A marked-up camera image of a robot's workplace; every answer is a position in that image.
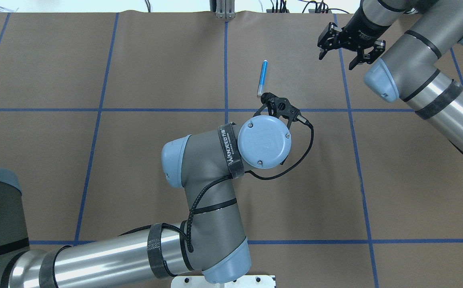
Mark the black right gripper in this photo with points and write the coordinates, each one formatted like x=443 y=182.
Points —
x=360 y=27

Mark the grey usb hub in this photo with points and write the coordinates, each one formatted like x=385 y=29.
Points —
x=308 y=11

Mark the blue marker pen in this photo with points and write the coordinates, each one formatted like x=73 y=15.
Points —
x=262 y=78

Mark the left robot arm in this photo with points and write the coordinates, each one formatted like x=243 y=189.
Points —
x=212 y=239

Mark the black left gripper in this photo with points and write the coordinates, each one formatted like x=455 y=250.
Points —
x=270 y=97

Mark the brown paper table mat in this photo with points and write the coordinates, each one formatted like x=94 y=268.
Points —
x=88 y=100

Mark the aluminium frame post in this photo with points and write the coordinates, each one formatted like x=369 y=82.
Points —
x=223 y=9

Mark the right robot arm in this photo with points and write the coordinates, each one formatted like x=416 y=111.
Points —
x=402 y=40

